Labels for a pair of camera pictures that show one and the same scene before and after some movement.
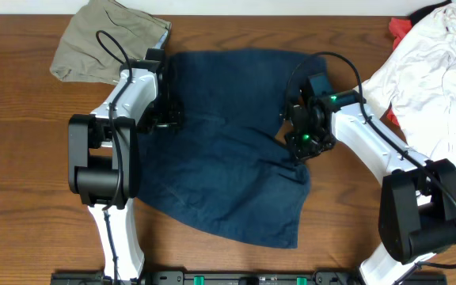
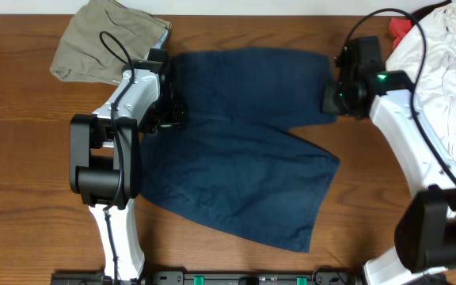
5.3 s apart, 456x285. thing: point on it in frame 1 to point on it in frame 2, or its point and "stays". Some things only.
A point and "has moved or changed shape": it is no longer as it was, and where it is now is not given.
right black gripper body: x=291 y=115 to x=332 y=99
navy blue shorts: x=227 y=164 has moved or changed shape
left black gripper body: x=171 y=109 stays
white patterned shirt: x=433 y=83 stays
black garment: x=416 y=16 stays
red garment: x=398 y=27 stays
